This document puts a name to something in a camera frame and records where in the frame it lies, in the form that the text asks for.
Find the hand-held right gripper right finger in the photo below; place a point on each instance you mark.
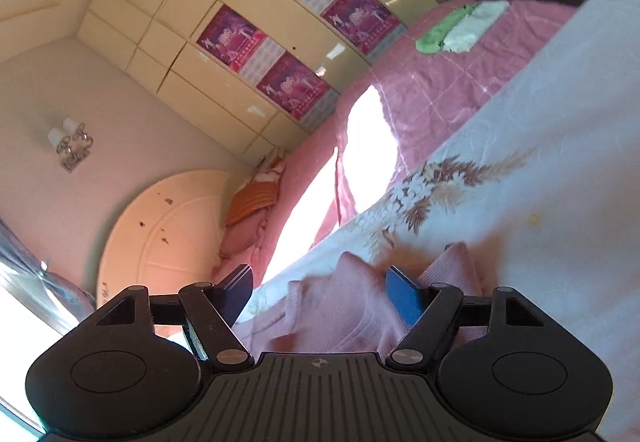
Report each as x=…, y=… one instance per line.
x=405, y=297

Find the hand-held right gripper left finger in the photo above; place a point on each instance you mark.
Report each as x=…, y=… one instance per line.
x=237, y=294

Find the pink sweater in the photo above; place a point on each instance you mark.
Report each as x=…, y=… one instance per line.
x=350, y=312

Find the pink pillow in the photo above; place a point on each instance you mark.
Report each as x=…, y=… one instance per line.
x=242, y=237

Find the striped orange pillow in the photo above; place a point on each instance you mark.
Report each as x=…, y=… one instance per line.
x=255, y=197

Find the cream wooden headboard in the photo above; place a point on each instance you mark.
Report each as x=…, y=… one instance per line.
x=160, y=232

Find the grey patterned curtain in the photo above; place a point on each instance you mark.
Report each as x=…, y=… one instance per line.
x=60, y=282

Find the floral white bedsheet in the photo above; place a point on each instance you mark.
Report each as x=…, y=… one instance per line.
x=550, y=147

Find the window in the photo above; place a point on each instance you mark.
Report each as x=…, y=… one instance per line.
x=25, y=337

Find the pink checked bedspread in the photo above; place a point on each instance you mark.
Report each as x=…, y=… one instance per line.
x=440, y=82

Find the green cloth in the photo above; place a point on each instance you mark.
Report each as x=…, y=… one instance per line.
x=435, y=35

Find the white cloth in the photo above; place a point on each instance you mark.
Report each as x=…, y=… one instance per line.
x=475, y=30

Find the cream wardrobe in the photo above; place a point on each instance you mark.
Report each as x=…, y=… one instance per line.
x=165, y=22

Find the silver wall lamp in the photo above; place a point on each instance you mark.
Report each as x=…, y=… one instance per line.
x=70, y=142

